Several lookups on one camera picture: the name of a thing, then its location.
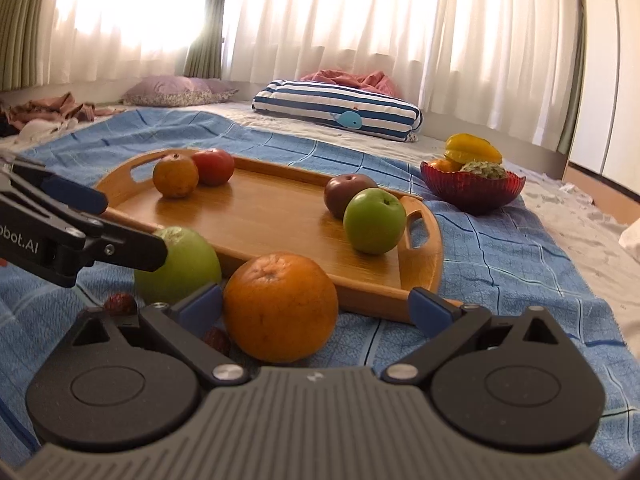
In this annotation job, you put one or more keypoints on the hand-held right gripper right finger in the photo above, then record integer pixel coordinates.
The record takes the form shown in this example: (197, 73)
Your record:
(430, 307)

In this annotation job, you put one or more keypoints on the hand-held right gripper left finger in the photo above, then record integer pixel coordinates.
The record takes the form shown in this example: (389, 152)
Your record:
(202, 307)

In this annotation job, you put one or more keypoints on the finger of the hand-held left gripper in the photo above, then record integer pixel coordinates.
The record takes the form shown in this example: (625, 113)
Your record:
(135, 255)
(80, 197)

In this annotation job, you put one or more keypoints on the dried red date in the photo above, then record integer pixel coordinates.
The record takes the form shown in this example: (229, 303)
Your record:
(120, 304)
(217, 342)

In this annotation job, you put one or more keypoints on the large green apple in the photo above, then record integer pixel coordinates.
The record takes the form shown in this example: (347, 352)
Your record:
(190, 265)

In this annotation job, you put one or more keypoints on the bright orange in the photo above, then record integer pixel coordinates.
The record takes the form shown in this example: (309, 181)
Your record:
(280, 310)

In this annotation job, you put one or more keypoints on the dull brownish orange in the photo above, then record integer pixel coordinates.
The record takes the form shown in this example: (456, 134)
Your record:
(175, 177)

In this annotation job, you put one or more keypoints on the small green apple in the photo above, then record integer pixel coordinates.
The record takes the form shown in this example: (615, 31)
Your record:
(375, 222)

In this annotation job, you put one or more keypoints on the wooden serving tray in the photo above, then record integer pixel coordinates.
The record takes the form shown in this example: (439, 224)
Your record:
(280, 215)

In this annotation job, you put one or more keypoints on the dark red apple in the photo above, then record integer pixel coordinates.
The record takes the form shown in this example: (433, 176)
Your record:
(345, 192)

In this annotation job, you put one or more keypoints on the white garment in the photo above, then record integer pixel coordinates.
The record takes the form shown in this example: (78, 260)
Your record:
(40, 130)

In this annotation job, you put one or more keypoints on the blue checked blanket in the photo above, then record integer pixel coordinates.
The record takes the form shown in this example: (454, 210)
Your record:
(500, 260)

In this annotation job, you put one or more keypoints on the pink crumpled clothes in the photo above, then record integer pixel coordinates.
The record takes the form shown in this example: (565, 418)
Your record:
(50, 110)

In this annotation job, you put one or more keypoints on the red glass bowl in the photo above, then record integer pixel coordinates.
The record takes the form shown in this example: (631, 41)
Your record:
(470, 192)

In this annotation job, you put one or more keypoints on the purple floral pillow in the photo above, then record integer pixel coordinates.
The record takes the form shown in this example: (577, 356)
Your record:
(175, 91)

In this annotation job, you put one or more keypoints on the small orange fruit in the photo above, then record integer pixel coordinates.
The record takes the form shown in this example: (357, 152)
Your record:
(444, 165)

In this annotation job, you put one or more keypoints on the green custard apple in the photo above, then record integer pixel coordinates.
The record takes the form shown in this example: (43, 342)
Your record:
(482, 170)

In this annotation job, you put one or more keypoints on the yellow starfruit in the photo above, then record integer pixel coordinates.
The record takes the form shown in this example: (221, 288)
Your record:
(472, 147)

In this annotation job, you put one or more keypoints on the white sheer curtain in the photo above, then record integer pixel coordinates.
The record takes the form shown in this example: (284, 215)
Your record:
(125, 20)
(400, 25)

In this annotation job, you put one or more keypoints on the green curtain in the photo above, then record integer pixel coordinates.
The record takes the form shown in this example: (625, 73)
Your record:
(205, 45)
(25, 20)
(572, 100)

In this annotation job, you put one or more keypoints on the brown wooden ledge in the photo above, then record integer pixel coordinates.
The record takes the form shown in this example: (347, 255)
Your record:
(600, 190)

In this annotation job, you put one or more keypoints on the white folded cloth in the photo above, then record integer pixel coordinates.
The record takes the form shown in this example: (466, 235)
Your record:
(631, 242)

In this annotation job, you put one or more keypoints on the blue white striped pillow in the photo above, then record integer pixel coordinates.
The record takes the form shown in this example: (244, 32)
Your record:
(320, 105)

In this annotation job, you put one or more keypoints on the pink crumpled blanket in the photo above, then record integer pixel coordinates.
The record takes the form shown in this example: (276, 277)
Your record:
(350, 80)

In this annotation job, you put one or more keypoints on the white wardrobe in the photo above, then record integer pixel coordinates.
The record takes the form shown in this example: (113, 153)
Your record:
(610, 85)

